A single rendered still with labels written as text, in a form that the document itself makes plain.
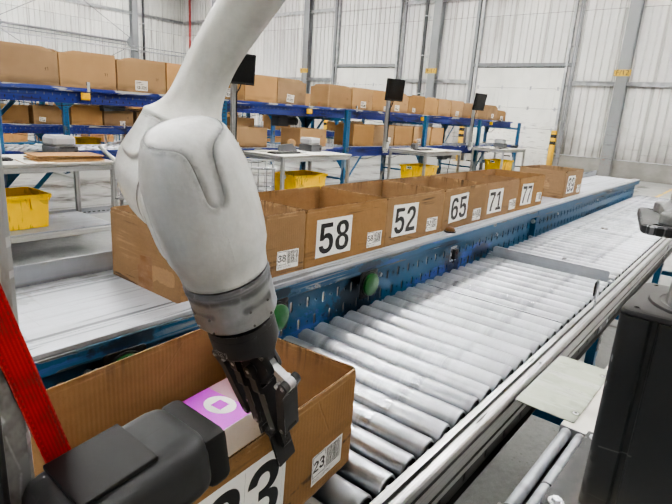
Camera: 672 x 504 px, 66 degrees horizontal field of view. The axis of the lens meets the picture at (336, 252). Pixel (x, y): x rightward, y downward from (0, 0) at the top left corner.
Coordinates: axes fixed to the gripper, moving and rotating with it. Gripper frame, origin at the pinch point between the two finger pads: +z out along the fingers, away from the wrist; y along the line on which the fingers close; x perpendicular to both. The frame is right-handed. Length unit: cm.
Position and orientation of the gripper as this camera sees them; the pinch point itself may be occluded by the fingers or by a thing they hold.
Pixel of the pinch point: (277, 438)
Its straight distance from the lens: 71.1
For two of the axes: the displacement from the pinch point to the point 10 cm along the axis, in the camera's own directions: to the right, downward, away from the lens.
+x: 6.2, -4.8, 6.2
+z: 1.5, 8.5, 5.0
